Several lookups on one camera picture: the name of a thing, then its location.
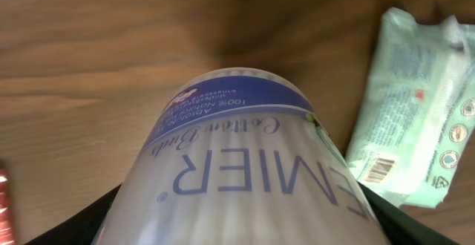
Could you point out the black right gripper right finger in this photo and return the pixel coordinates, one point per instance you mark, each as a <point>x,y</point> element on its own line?
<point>400,228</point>

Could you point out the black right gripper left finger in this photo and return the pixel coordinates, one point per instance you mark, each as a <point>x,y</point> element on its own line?
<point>82,227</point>

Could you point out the red white tube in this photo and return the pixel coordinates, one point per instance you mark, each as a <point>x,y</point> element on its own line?
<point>7,233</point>

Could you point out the mint green wipes pack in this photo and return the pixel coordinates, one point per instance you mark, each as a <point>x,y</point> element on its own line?
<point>417,114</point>

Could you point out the white cotton swab tub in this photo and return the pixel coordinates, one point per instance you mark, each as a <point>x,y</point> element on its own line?
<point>238,157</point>

